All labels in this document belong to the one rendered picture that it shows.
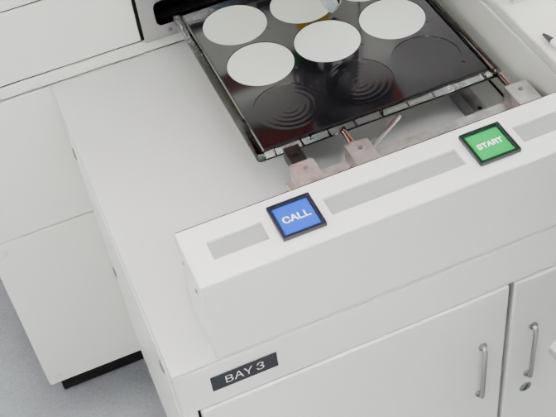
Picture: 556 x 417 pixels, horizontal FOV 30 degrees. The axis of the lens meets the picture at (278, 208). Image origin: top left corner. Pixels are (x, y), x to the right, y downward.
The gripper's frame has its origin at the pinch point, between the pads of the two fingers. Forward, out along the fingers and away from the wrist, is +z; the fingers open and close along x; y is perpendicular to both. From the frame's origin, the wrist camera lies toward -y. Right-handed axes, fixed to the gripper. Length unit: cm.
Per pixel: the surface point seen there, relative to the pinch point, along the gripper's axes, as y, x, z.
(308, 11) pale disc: 4.7, 1.1, 1.9
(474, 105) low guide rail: -25.3, 2.8, 7.0
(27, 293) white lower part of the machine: 46, 43, 54
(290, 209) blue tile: -21.3, 41.1, -4.4
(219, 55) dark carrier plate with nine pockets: 10.3, 16.3, 1.9
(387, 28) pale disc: -8.3, -1.1, 2.0
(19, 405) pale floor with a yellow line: 56, 50, 92
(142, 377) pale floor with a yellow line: 37, 30, 92
